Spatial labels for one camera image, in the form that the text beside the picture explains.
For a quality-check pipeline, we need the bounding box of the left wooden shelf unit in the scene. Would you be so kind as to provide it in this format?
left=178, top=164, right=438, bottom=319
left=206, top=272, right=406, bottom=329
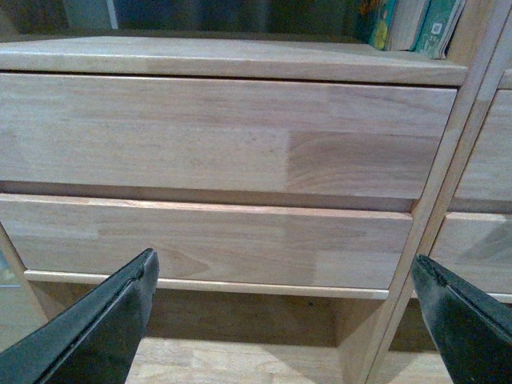
left=0, top=0, right=512, bottom=384

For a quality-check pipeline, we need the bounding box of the wooden drawer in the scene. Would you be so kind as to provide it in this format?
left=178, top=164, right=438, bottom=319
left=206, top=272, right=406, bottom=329
left=1, top=74, right=456, bottom=199
left=1, top=194, right=412, bottom=291

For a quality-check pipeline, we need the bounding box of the lower wooden drawer front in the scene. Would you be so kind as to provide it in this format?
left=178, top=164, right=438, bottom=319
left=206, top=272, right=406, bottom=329
left=1, top=194, right=412, bottom=291

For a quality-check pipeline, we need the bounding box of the right unit upper drawer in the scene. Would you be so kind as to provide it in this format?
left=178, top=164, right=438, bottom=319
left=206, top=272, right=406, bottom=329
left=455, top=90, right=511, bottom=201

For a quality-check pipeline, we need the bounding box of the green yellow illustrated book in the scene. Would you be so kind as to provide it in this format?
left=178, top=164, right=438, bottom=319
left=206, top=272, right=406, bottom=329
left=355, top=0, right=430, bottom=51

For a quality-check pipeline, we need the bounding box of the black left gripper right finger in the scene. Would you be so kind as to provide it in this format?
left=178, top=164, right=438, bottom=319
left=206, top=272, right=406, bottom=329
left=410, top=254, right=511, bottom=383

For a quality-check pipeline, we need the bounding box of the unit drawer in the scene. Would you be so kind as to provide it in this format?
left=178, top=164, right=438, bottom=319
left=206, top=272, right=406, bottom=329
left=430, top=212, right=511, bottom=294
left=455, top=90, right=511, bottom=201

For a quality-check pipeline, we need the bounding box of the upper wooden drawer front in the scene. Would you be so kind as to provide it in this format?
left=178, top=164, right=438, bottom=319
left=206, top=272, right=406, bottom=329
left=1, top=74, right=456, bottom=199

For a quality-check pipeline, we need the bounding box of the right unit lower drawer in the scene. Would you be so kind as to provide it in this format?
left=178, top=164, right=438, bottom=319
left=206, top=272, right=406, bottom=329
left=430, top=212, right=511, bottom=294

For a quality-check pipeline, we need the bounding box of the teal green thin book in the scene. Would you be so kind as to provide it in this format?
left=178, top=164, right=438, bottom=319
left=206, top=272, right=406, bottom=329
left=414, top=0, right=466, bottom=59

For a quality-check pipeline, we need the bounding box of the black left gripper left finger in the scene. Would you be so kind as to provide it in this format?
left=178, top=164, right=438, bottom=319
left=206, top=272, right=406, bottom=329
left=1, top=249, right=159, bottom=383

